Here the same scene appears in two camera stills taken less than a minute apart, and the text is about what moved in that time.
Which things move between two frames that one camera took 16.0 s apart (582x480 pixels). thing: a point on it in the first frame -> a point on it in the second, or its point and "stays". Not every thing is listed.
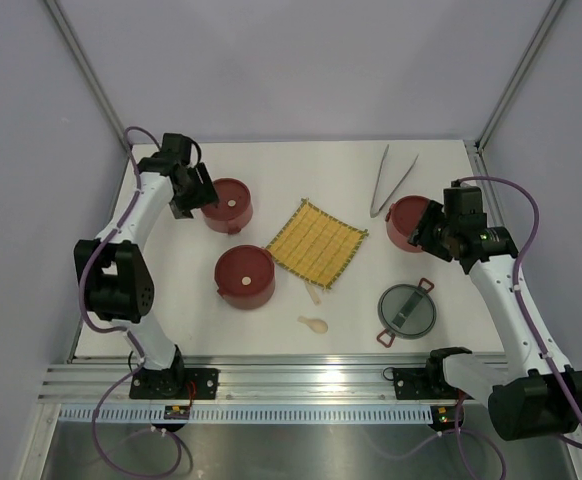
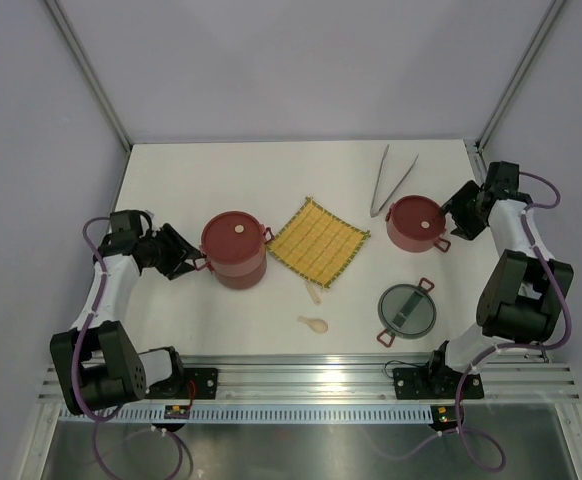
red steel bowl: [232, 226] -> [238, 275]
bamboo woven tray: [316, 244] stays
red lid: [234, 199] -> [232, 237]
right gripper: [422, 235] -> [454, 207]
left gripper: [205, 194] -> [177, 248]
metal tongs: [383, 205] stays
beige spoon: [316, 325] stays
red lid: [406, 213] stays
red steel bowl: [248, 301] -> [242, 274]
